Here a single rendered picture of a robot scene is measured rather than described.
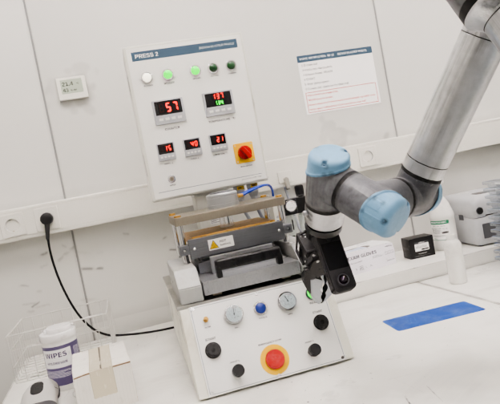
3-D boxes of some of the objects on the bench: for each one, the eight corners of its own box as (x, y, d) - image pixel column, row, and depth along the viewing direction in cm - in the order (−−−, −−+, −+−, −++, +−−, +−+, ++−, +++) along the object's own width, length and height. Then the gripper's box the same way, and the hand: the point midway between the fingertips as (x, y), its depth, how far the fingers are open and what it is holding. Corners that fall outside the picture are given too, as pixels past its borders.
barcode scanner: (32, 401, 127) (25, 369, 127) (67, 392, 129) (60, 360, 129) (19, 438, 108) (10, 399, 107) (60, 426, 110) (52, 388, 109)
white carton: (320, 276, 183) (316, 254, 183) (374, 260, 193) (371, 240, 192) (340, 280, 172) (336, 256, 172) (397, 262, 181) (393, 240, 181)
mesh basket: (30, 359, 165) (21, 318, 164) (117, 337, 171) (109, 297, 170) (15, 384, 143) (5, 337, 143) (116, 358, 149) (106, 313, 148)
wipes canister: (51, 384, 138) (39, 326, 137) (86, 374, 140) (74, 317, 139) (48, 395, 130) (35, 334, 129) (86, 385, 132) (73, 325, 131)
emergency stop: (268, 372, 113) (262, 353, 114) (286, 366, 114) (280, 348, 115) (268, 370, 111) (264, 351, 113) (287, 365, 112) (281, 346, 114)
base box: (175, 335, 161) (164, 279, 160) (295, 305, 169) (284, 252, 168) (199, 402, 108) (183, 319, 108) (370, 354, 117) (356, 276, 116)
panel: (208, 397, 109) (187, 308, 116) (346, 359, 115) (319, 276, 122) (209, 397, 107) (188, 305, 114) (349, 357, 113) (321, 273, 120)
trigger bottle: (441, 246, 195) (429, 177, 193) (463, 245, 189) (451, 174, 188) (430, 252, 188) (417, 181, 187) (453, 251, 183) (440, 178, 181)
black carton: (403, 257, 187) (400, 238, 187) (427, 252, 189) (424, 232, 188) (411, 260, 182) (407, 240, 181) (436, 254, 183) (432, 234, 182)
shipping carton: (79, 389, 129) (72, 353, 129) (134, 374, 133) (127, 339, 132) (75, 420, 111) (66, 377, 111) (139, 402, 115) (130, 361, 114)
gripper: (335, 201, 108) (328, 277, 121) (292, 210, 106) (289, 286, 119) (353, 228, 101) (344, 305, 114) (308, 237, 100) (304, 315, 112)
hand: (321, 300), depth 114 cm, fingers closed
